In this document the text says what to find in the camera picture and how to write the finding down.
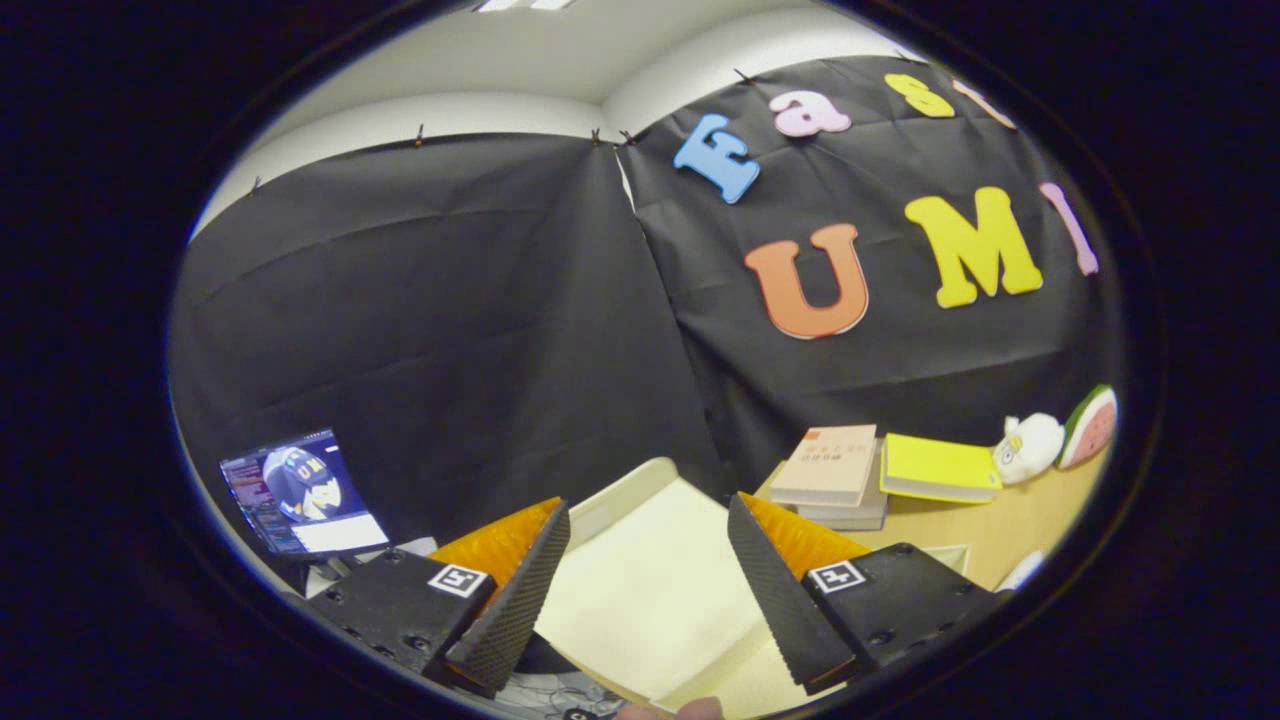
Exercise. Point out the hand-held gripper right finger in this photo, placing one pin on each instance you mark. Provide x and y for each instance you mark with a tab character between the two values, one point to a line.
780	610

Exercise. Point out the white canvas shoe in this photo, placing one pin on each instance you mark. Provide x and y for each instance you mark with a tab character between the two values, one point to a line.
1022	572

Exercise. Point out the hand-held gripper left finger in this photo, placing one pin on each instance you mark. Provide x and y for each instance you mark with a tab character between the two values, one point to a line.
510	620

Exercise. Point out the grey paperback book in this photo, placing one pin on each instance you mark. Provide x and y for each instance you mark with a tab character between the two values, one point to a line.
872	500
860	524

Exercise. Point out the translucent green storage box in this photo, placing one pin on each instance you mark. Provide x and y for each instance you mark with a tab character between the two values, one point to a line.
650	590

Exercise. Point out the laptop screen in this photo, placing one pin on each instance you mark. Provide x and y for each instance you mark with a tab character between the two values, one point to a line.
300	495

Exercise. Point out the white plush toy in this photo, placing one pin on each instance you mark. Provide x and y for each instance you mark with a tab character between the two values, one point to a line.
1030	448

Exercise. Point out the long ceiling light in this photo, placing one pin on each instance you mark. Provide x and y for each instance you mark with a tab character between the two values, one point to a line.
525	4

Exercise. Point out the watermelon slice plush toy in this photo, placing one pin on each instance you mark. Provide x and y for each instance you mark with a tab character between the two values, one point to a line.
1092	430

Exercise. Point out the yellow book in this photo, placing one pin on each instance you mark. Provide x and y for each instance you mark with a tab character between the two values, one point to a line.
940	465

